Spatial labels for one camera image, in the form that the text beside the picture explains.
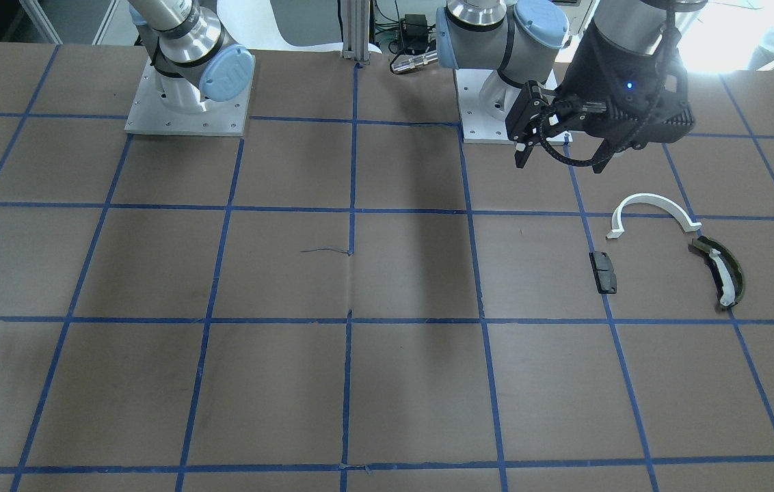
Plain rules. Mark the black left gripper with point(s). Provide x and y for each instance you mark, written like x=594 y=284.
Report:
x=591 y=70

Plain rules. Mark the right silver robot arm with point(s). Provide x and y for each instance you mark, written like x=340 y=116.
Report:
x=198 y=63

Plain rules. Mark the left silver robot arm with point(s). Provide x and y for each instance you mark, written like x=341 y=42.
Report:
x=521 y=42

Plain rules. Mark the white curved plastic part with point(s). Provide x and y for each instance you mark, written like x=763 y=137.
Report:
x=661 y=202

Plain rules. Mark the black brake pad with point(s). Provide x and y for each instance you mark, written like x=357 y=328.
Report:
x=603 y=272

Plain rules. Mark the black power adapter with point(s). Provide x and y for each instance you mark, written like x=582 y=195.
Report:
x=414 y=28

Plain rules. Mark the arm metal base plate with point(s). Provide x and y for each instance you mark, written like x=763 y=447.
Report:
x=166 y=106
x=483 y=116

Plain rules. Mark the aluminium frame post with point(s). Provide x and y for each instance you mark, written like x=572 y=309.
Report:
x=355 y=24

